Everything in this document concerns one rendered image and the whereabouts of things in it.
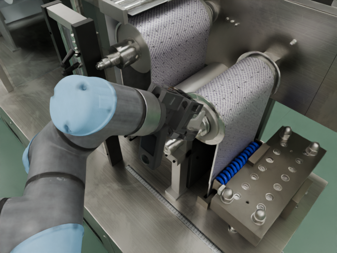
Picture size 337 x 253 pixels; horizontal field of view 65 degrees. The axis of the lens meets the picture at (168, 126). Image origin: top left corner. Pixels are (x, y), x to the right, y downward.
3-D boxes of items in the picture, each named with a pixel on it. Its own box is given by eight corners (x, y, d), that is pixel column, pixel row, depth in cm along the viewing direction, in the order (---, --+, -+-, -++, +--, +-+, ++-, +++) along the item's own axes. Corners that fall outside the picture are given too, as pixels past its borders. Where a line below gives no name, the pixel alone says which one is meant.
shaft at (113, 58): (94, 70, 68) (92, 59, 66) (113, 60, 71) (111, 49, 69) (102, 75, 67) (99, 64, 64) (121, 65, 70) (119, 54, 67)
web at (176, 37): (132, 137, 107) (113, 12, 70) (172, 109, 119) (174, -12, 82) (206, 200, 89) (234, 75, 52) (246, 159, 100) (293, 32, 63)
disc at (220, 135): (175, 121, 75) (181, 81, 63) (176, 120, 75) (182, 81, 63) (216, 154, 69) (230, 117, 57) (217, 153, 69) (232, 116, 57)
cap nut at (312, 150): (303, 151, 87) (309, 142, 84) (308, 145, 89) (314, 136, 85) (314, 157, 85) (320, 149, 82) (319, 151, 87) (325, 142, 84)
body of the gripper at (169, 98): (206, 105, 52) (174, 97, 42) (186, 142, 54) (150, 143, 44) (178, 88, 56) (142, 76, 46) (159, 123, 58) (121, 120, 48)
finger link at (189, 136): (203, 134, 57) (183, 133, 49) (200, 140, 57) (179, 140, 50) (187, 123, 59) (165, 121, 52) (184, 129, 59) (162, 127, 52)
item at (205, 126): (186, 104, 63) (209, 125, 61) (191, 100, 64) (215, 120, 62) (180, 122, 69) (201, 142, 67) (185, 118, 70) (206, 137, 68)
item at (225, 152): (208, 183, 81) (216, 144, 67) (251, 140, 92) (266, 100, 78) (209, 184, 80) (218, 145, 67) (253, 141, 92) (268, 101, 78)
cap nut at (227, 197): (217, 198, 76) (219, 190, 72) (225, 190, 77) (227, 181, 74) (228, 207, 74) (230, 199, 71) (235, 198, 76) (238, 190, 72)
